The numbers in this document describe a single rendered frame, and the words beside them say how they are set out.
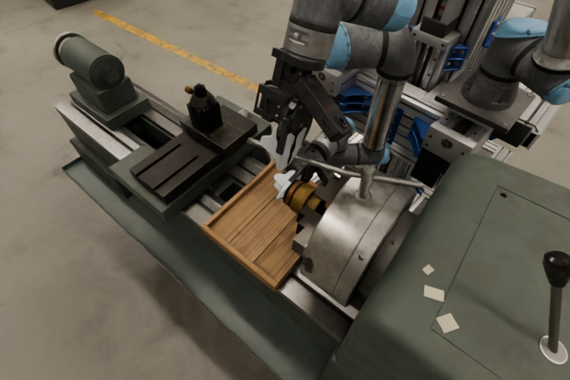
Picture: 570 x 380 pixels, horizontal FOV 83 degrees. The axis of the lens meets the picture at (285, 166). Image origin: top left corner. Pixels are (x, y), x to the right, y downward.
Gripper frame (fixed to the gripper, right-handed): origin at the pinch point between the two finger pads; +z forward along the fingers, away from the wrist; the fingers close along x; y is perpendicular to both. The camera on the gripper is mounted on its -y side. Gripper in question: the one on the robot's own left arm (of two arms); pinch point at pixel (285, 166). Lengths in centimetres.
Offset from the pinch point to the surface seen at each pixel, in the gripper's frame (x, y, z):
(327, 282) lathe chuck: -3.5, -15.7, 22.0
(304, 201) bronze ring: -15.0, 0.0, 16.0
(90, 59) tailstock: -14, 97, 14
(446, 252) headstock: -8.6, -30.9, 3.6
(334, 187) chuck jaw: -19.5, -4.5, 10.7
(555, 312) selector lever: -2.0, -44.6, -1.0
